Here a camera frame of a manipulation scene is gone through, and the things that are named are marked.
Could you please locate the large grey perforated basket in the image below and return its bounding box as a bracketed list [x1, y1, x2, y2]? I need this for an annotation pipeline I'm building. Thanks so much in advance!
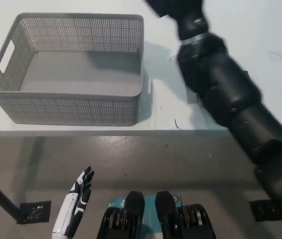
[0, 12, 145, 127]

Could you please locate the black table leg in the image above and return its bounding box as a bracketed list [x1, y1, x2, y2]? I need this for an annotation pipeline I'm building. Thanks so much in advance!
[0, 169, 28, 224]

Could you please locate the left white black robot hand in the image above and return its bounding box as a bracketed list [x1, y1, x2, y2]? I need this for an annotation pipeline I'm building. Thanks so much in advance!
[51, 166, 95, 237]

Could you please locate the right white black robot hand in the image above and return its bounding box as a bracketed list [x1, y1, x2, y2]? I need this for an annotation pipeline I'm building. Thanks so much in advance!
[143, 0, 204, 20]

